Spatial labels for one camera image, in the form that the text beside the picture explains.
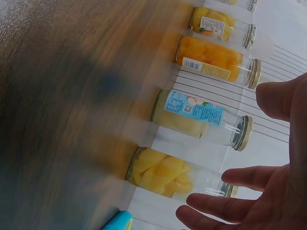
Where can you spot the person's right hand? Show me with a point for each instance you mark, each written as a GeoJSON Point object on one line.
{"type": "Point", "coordinates": [283, 196]}

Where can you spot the pear jar with blue label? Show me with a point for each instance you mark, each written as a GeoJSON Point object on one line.
{"type": "Point", "coordinates": [187, 115]}

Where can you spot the yellow peach slices glass jar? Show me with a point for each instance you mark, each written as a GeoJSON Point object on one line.
{"type": "Point", "coordinates": [158, 171]}

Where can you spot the orange fruit jar, tan label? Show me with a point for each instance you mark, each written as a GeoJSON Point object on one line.
{"type": "Point", "coordinates": [211, 58]}

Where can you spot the blue and yellow cylinder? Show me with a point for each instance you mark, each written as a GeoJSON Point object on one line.
{"type": "Point", "coordinates": [121, 221]}

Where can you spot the peach jar with white label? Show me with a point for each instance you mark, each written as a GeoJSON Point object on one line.
{"type": "Point", "coordinates": [216, 25]}

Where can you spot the glass jar of fruit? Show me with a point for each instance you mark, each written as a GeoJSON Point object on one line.
{"type": "Point", "coordinates": [242, 3]}

